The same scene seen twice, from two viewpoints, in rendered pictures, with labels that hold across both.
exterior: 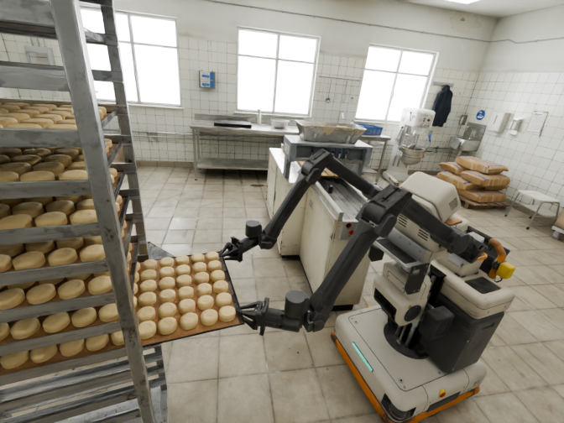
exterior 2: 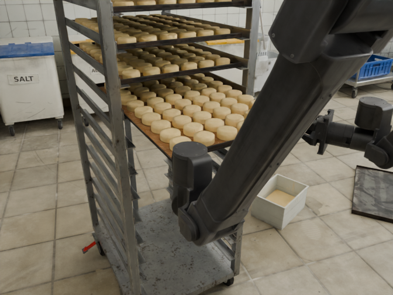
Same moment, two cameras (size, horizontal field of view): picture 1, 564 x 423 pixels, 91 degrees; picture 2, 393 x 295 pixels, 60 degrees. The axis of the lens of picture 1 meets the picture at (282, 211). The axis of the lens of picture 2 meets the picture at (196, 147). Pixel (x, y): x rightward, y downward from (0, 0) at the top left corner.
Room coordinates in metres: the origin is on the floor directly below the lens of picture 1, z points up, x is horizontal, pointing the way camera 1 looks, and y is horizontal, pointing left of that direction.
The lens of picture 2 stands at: (0.59, -0.56, 1.30)
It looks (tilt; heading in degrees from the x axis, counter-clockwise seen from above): 27 degrees down; 84
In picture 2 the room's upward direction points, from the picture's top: straight up
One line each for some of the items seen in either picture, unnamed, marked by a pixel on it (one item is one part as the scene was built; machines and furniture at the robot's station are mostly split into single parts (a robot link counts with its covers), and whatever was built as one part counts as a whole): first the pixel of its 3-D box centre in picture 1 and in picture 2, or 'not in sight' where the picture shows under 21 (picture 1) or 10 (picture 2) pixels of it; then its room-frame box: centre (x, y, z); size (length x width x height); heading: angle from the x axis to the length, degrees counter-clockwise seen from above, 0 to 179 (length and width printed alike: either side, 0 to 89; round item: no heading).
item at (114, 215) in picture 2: not in sight; (113, 211); (0.37, 0.63, 0.42); 0.64 x 0.03 x 0.03; 114
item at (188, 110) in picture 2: (167, 296); (192, 110); (0.68, 0.34, 0.96); 0.05 x 0.05 x 0.02
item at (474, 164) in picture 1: (479, 164); not in sight; (4.77, -3.30, 0.62); 0.72 x 0.42 x 0.17; 19
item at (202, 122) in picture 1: (291, 143); not in sight; (5.02, -0.06, 0.61); 3.40 x 0.70 x 1.22; 103
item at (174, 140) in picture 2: (227, 313); (180, 144); (0.63, 0.14, 0.96); 0.05 x 0.05 x 0.02
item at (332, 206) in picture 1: (304, 169); not in sight; (2.57, -0.17, 0.87); 2.01 x 0.03 x 0.07; 12
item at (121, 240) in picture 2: not in sight; (115, 227); (0.37, 0.63, 0.33); 0.64 x 0.03 x 0.03; 114
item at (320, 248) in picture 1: (331, 242); not in sight; (2.00, -0.44, 0.45); 0.70 x 0.34 x 0.90; 12
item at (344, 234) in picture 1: (357, 229); not in sight; (1.64, -0.52, 0.77); 0.24 x 0.04 x 0.14; 102
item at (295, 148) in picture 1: (324, 159); not in sight; (2.49, -0.34, 1.01); 0.72 x 0.33 x 0.34; 102
